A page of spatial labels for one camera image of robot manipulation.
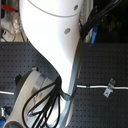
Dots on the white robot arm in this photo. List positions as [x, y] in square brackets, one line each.
[52, 27]

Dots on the blue connector piece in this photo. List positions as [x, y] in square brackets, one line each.
[94, 34]

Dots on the red and white background equipment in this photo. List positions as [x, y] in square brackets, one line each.
[10, 21]

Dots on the metal cable clip bracket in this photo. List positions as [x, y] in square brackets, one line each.
[109, 88]

